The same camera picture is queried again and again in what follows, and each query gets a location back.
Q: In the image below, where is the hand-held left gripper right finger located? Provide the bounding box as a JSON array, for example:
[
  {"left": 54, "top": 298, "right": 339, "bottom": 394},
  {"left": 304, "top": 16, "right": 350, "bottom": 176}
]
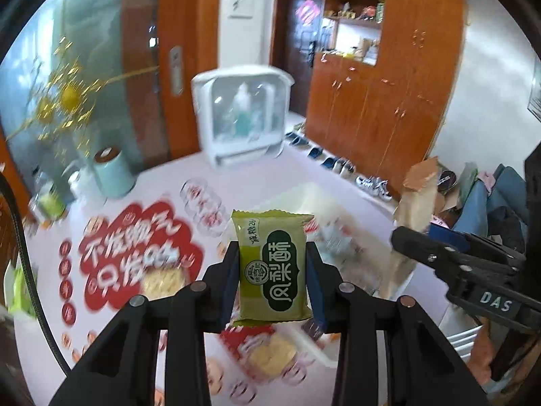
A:
[{"left": 305, "top": 241, "right": 491, "bottom": 406}]

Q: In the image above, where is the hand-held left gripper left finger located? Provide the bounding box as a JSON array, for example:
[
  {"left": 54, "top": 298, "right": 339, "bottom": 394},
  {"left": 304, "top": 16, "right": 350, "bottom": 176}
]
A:
[{"left": 48, "top": 241, "right": 241, "bottom": 406}]

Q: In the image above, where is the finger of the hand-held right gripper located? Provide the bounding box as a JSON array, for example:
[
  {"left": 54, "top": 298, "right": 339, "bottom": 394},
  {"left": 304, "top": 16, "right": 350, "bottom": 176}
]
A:
[
  {"left": 432, "top": 224, "right": 525, "bottom": 264},
  {"left": 391, "top": 226, "right": 525, "bottom": 289}
]

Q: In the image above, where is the green pastry packet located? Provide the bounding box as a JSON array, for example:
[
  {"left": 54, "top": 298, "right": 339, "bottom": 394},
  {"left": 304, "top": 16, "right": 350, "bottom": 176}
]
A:
[{"left": 230, "top": 209, "right": 316, "bottom": 328}]

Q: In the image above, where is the white plastic bin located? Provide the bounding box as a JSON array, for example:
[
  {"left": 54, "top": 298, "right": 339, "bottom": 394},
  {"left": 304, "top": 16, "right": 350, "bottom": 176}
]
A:
[{"left": 254, "top": 182, "right": 420, "bottom": 349}]

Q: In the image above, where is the cardboard box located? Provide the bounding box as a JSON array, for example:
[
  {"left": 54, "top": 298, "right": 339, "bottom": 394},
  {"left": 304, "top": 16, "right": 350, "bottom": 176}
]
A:
[{"left": 433, "top": 165, "right": 480, "bottom": 214}]

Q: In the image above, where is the row of shoes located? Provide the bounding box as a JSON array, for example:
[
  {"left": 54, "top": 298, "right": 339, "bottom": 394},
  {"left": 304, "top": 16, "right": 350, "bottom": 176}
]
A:
[{"left": 284, "top": 122, "right": 394, "bottom": 201}]

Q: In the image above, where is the mint green canister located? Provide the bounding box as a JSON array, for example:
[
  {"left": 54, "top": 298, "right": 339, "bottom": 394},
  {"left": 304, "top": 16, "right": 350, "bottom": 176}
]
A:
[{"left": 92, "top": 146, "right": 137, "bottom": 199}]

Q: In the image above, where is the white sterilizer cabinet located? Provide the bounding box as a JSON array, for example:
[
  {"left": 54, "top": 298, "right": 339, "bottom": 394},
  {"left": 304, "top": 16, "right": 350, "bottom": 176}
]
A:
[{"left": 190, "top": 65, "right": 295, "bottom": 175}]

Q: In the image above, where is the white squeeze bottle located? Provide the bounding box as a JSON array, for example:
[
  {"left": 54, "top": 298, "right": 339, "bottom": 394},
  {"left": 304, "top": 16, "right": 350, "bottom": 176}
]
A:
[{"left": 63, "top": 164, "right": 96, "bottom": 200}]

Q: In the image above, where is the glass bottle green label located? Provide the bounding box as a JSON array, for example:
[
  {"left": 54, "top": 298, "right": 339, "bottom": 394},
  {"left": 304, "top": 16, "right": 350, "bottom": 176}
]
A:
[{"left": 29, "top": 168, "right": 69, "bottom": 221}]

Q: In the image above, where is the dark entrance door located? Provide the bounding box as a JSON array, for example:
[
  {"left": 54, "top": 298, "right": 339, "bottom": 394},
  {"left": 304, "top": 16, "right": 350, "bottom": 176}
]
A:
[{"left": 269, "top": 0, "right": 327, "bottom": 116}]

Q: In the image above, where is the glass sliding door gold ornament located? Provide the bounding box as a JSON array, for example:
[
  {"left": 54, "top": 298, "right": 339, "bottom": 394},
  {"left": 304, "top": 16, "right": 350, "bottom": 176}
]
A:
[{"left": 0, "top": 0, "right": 220, "bottom": 178}]

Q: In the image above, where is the wooden wall cabinet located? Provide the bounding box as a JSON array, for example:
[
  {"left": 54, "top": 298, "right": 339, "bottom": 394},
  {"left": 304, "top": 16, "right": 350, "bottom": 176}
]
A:
[{"left": 304, "top": 0, "right": 466, "bottom": 197}]

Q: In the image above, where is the black cable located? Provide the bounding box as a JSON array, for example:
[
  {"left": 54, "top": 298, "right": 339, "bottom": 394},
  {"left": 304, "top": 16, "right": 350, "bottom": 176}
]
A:
[{"left": 0, "top": 173, "right": 73, "bottom": 378}]

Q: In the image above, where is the white wall switch panel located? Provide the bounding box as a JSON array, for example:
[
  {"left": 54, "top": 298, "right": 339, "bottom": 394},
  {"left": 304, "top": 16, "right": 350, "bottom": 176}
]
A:
[{"left": 229, "top": 0, "right": 254, "bottom": 20}]

